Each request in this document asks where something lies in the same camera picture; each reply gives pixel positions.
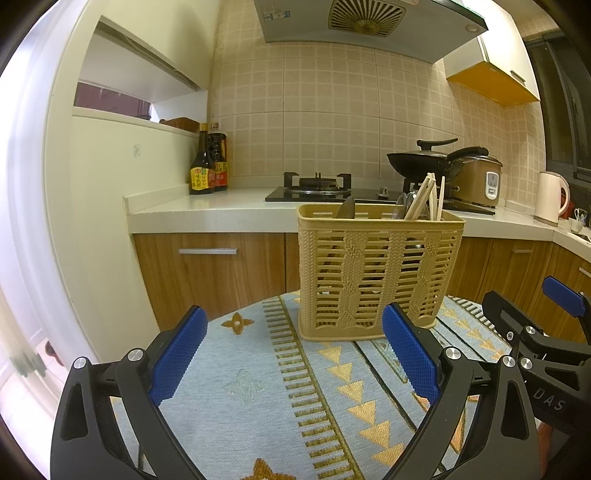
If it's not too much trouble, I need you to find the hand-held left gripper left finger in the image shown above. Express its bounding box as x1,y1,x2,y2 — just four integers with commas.
50,305,209,480

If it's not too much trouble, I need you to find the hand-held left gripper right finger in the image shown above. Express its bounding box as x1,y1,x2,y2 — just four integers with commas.
381,302,539,480

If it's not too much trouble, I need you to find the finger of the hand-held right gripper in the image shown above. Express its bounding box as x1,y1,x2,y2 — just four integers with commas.
482,290,591,370
542,276,591,343

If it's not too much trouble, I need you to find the beige plastic utensil basket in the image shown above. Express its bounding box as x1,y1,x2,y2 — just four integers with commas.
296,203,467,342

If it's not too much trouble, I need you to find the black plastic spoon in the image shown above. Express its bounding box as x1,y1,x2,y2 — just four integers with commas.
323,196,358,287

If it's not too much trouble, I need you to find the wooden base cabinet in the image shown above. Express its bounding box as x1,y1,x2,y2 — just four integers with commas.
133,232,591,352

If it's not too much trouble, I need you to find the blue patterned tablecloth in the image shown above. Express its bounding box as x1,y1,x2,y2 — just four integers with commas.
111,291,546,480

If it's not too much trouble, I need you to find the cream electric kettle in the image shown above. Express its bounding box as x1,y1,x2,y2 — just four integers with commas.
534,172,572,225

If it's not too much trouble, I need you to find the beige rice cooker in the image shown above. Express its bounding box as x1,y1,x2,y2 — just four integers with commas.
455,154,504,208

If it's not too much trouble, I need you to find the white kitchen countertop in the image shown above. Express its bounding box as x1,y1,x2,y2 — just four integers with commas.
124,185,591,252

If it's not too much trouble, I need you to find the black wok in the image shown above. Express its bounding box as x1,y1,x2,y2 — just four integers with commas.
387,147,490,180

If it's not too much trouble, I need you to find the yellow label soy sauce bottle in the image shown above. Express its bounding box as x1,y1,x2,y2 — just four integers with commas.
189,122,218,195

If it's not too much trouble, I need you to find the dark window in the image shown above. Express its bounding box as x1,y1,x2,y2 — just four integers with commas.
526,37,591,188

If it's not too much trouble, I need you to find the black wok lid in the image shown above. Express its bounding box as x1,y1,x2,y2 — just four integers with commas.
416,138,459,156

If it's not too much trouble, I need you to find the black gas stove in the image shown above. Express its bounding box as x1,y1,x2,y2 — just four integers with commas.
265,172,497,216

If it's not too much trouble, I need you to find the red label sauce bottle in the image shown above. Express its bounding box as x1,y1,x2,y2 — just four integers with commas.
207,122,230,192

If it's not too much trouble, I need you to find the white shelf cabinet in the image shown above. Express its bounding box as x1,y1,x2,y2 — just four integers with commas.
44,0,220,365

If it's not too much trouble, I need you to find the brown wicker basket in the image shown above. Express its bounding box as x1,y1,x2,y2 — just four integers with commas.
159,117,199,133

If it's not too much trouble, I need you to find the steel range hood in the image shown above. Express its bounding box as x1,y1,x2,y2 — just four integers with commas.
253,0,489,64

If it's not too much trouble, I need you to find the white upper wall cabinet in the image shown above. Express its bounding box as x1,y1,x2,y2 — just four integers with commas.
446,32,542,107

